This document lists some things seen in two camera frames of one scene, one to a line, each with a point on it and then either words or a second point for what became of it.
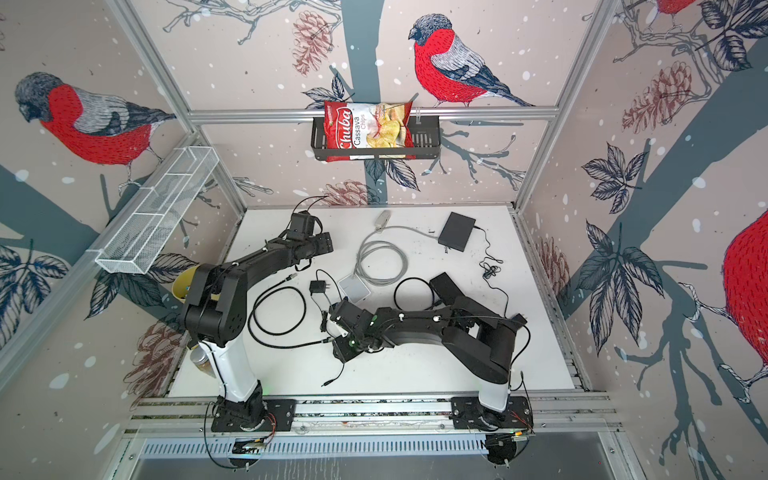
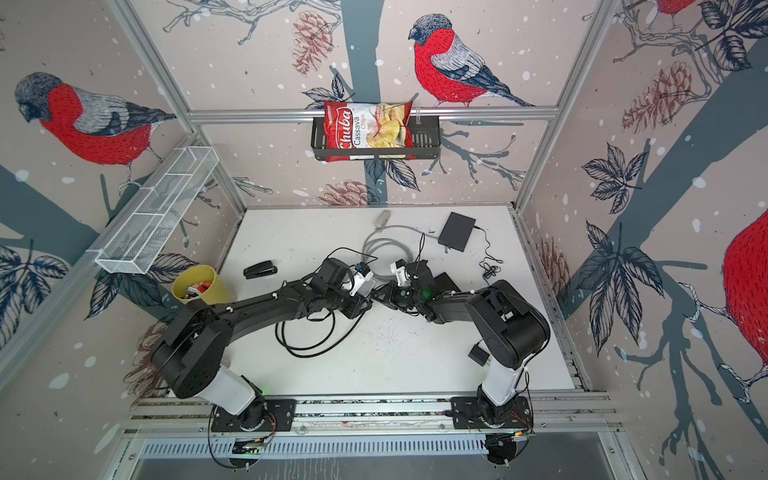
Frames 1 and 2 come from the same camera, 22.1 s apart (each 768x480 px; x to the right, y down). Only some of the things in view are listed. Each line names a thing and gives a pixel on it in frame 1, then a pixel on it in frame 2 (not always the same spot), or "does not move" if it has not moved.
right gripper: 340,350 -> 390,291
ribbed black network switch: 446,288 does not move
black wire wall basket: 425,143 does not move
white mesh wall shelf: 158,206 does not move
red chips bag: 367,131 does not move
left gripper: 325,243 -> 357,308
